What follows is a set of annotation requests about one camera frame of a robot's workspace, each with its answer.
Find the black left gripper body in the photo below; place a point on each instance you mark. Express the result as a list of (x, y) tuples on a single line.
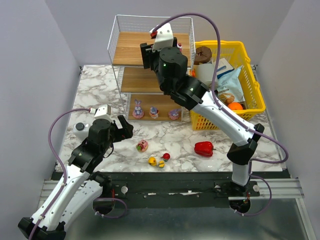
[(119, 129)]

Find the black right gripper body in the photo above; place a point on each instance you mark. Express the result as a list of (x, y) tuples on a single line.
[(145, 55)]

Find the pink bear cake toy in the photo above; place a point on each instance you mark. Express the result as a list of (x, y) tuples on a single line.
[(179, 46)]

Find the pink strawberry cake toy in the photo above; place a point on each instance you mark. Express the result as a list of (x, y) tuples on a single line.
[(142, 146)]

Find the purple bunny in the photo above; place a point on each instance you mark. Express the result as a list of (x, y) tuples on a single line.
[(138, 112)]

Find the purple bunny donut toy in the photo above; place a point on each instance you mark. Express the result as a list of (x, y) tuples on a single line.
[(153, 112)]

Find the red strawberry toy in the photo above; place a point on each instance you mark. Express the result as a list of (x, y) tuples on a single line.
[(166, 157)]

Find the purple bunny figure toy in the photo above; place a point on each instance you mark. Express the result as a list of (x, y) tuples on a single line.
[(174, 114)]

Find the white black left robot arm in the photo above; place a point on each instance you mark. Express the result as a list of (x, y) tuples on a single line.
[(67, 185)]

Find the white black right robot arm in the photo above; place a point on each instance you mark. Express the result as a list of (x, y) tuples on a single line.
[(192, 94)]

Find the white bottle grey cap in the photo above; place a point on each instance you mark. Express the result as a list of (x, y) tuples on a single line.
[(81, 130)]

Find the brown chocolate donut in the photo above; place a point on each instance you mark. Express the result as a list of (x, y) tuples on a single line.
[(203, 55)]

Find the grey paper roll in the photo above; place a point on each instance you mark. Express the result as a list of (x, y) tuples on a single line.
[(204, 72)]

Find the yellow duck toy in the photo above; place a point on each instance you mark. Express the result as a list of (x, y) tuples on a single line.
[(152, 161)]

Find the white blue box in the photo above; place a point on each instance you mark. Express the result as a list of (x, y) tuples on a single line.
[(224, 67)]

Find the light blue snack bag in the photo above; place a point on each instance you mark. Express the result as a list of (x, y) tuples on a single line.
[(229, 88)]

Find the yellow plastic basket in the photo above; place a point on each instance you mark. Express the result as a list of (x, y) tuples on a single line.
[(236, 54)]

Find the orange fruit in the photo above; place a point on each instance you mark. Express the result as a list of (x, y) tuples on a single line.
[(235, 106)]

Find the red bell pepper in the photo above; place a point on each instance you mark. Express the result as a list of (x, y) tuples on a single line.
[(204, 148)]

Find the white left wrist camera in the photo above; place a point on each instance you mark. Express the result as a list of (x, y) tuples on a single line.
[(102, 112)]

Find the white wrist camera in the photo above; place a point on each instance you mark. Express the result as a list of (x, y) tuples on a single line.
[(163, 37), (102, 112)]

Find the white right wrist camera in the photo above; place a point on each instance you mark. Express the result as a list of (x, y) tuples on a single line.
[(163, 37)]

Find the white wire wooden shelf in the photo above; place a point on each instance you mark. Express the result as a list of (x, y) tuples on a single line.
[(136, 80)]

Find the aluminium frame rail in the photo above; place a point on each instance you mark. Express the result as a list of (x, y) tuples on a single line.
[(274, 188)]

